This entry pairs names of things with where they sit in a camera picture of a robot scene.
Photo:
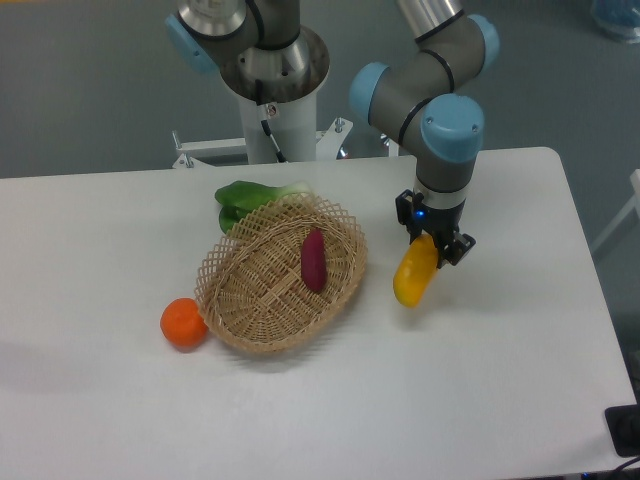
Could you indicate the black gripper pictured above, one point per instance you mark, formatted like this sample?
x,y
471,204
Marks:
x,y
441,224

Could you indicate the yellow mango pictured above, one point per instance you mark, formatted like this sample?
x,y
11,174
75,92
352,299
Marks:
x,y
415,271

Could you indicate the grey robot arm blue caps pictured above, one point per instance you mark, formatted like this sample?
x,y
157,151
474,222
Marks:
x,y
416,106

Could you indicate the purple sweet potato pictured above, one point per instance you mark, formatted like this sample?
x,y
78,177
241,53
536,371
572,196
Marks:
x,y
313,261

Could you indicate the woven wicker basket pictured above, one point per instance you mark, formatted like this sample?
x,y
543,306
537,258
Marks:
x,y
250,289

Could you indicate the green bok choy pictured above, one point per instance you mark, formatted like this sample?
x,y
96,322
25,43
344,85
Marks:
x,y
240,198

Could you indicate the orange tangerine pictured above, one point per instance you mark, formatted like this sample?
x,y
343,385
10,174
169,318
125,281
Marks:
x,y
182,325

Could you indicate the black device at table edge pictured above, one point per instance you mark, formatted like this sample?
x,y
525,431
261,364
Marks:
x,y
623,426

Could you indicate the blue object top right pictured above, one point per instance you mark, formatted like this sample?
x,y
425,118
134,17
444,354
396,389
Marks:
x,y
619,19

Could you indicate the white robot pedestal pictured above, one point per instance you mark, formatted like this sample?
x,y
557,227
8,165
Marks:
x,y
276,94

